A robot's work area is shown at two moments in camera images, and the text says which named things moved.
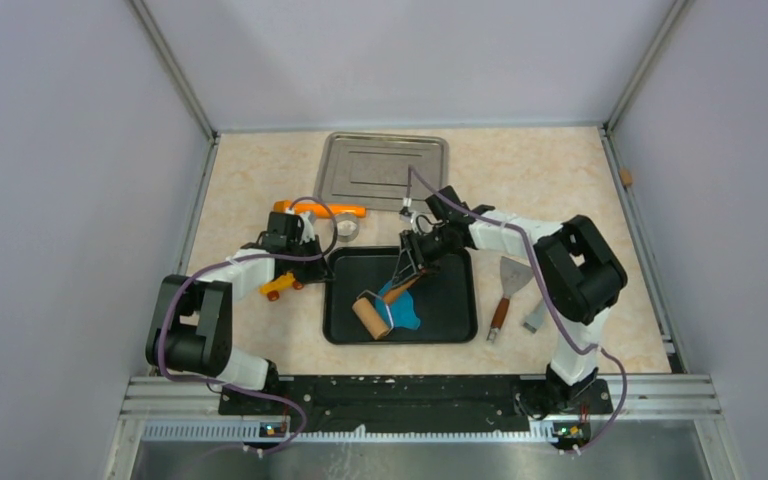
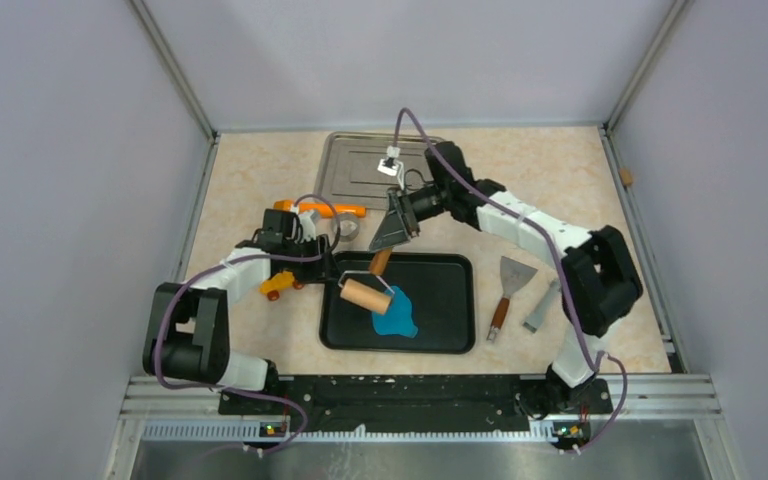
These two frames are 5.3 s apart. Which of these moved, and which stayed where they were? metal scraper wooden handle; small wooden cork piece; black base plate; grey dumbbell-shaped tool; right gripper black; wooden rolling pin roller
Moved: right gripper black; wooden rolling pin roller
Stayed: black base plate; metal scraper wooden handle; grey dumbbell-shaped tool; small wooden cork piece
